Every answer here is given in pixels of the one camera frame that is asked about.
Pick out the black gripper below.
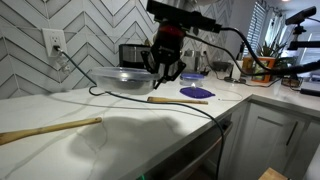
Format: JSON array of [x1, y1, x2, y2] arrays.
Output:
[[140, 21, 187, 91]]

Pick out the clear plastic bowl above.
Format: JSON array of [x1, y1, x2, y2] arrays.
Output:
[[90, 66, 162, 97]]

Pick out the black steel coffee maker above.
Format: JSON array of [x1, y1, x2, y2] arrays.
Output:
[[118, 43, 152, 70]]

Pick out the clear container with blue lid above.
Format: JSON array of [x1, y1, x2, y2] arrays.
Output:
[[179, 72, 206, 88]]

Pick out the wooden spatula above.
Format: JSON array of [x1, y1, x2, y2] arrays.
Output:
[[146, 96, 210, 106]]

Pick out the purple plastic lid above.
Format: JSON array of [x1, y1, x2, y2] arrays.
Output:
[[178, 85, 217, 100]]

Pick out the black charger box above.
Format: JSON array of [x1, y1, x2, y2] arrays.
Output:
[[211, 60, 233, 72]]

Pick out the black towel holder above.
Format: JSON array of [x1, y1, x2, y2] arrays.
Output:
[[223, 41, 247, 85]]

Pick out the white paper towel roll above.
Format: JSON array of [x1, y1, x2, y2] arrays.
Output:
[[231, 59, 245, 81]]

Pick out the amber bottle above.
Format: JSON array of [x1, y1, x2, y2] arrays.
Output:
[[242, 55, 255, 77]]

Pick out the steel dishwasher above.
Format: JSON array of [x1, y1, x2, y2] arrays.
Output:
[[119, 112, 235, 180]]

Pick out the white plug adapter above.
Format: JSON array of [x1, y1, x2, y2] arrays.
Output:
[[54, 52, 72, 76]]

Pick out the orange drink mix tub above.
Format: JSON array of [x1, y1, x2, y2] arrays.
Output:
[[251, 56, 277, 84]]

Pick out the white window blinds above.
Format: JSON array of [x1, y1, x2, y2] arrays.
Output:
[[244, 1, 268, 56]]

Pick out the green house plant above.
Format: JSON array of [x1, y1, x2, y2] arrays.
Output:
[[255, 30, 288, 60]]

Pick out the grey cabinet door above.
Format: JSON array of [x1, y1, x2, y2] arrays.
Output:
[[229, 99, 320, 180]]

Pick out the long wooden spoon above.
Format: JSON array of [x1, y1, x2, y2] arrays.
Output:
[[0, 116, 103, 147]]

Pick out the black tripod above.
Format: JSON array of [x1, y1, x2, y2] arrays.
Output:
[[286, 23, 320, 52]]

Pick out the black flat device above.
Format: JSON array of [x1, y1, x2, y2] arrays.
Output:
[[299, 86, 320, 98]]

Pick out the wooden stool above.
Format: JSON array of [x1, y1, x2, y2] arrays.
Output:
[[257, 167, 289, 180]]

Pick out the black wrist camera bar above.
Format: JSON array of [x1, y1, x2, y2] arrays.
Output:
[[146, 0, 223, 35]]

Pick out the dark power cable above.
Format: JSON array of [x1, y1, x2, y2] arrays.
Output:
[[52, 45, 225, 180]]

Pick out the black coffee maker cord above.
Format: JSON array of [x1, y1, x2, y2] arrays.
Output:
[[88, 84, 112, 98]]

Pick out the thin white cable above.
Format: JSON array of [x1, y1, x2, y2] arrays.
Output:
[[215, 87, 245, 102]]

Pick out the black camera cable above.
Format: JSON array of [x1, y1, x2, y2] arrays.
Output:
[[186, 25, 320, 77]]

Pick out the white wall outlet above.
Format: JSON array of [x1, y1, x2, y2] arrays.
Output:
[[41, 27, 68, 58]]

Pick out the black cabinet handle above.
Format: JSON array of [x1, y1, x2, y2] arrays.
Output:
[[285, 120, 299, 147]]

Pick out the black camera on tripod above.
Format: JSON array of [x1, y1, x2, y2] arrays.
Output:
[[284, 5, 318, 26]]

